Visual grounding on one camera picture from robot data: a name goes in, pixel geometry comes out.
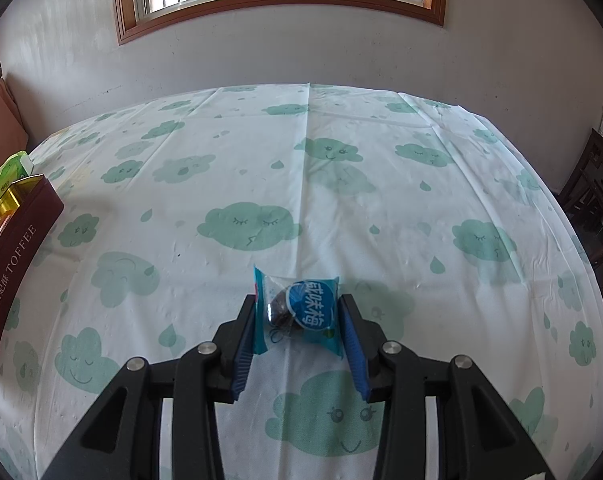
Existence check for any white cloud print tablecloth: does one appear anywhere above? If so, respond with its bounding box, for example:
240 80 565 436
0 82 603 480

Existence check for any dark wooden chair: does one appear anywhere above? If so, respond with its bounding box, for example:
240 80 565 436
559 129 603 306

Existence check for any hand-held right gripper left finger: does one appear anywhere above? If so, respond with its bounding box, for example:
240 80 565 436
42 294 258 480

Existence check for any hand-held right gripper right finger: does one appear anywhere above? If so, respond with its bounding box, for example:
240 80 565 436
338 294 549 480

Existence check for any maroon tin box gold interior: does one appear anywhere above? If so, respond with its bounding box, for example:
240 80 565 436
0 174 65 375

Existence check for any green tissue pack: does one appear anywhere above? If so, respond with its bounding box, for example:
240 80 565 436
0 152 35 206

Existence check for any blue dried plum packet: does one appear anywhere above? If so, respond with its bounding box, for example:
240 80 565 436
253 265 345 361

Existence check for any brown framed window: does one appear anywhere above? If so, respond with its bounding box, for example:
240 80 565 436
112 0 448 46

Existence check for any orange cushion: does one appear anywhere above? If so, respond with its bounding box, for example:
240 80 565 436
0 78 30 196

